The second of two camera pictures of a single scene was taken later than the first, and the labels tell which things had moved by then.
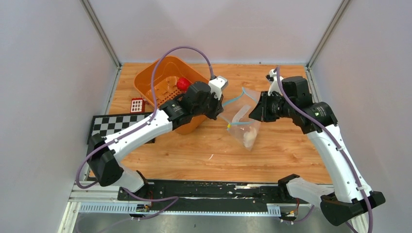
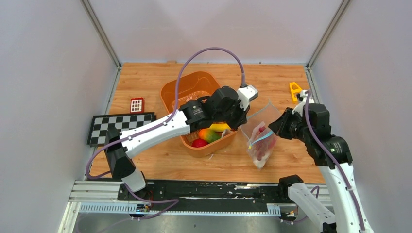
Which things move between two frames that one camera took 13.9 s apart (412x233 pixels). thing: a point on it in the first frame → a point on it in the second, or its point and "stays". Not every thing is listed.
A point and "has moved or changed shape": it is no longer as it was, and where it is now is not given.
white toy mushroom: x=249 y=137 → x=260 y=164
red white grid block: x=137 y=105 stays
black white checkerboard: x=107 y=124 stays
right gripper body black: x=273 y=107 → x=289 y=125
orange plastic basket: x=157 y=81 → x=192 y=87
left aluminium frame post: x=95 y=21 stays
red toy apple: x=183 y=84 → x=271 y=141
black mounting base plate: x=209 y=194 stays
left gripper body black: x=210 y=108 → x=233 y=117
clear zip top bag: x=235 y=113 has moved or changed shape
